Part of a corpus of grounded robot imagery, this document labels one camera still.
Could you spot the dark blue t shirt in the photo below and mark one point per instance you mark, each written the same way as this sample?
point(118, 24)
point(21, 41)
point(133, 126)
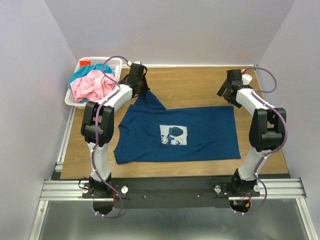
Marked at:
point(149, 132)

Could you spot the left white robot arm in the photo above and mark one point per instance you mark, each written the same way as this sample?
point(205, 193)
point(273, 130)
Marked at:
point(98, 126)

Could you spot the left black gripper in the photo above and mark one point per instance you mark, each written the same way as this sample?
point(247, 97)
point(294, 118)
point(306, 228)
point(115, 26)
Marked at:
point(146, 88)

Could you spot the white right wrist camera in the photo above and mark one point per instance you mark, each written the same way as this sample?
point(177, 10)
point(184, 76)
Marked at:
point(246, 78)

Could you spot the teal t shirt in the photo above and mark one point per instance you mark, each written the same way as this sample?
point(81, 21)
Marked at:
point(84, 70)

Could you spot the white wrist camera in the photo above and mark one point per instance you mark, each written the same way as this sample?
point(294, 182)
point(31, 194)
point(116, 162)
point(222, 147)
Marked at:
point(246, 78)
point(129, 63)

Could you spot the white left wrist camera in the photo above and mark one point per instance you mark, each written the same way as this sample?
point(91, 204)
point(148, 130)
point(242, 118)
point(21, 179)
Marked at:
point(129, 63)

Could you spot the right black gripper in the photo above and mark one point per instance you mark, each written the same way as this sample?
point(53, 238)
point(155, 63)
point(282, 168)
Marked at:
point(222, 88)

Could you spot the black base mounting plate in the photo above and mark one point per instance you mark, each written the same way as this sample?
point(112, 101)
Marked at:
point(166, 193)

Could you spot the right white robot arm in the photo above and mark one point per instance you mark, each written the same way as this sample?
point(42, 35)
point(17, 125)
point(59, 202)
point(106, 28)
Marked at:
point(267, 133)

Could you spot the orange cloth in basket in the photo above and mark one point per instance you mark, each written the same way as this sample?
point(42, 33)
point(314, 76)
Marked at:
point(84, 63)

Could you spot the aluminium frame rail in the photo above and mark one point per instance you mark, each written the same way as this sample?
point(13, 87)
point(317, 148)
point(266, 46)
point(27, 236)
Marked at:
point(68, 190)

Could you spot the pink t shirt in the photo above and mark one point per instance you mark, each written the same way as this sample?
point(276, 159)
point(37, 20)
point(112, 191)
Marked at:
point(93, 87)

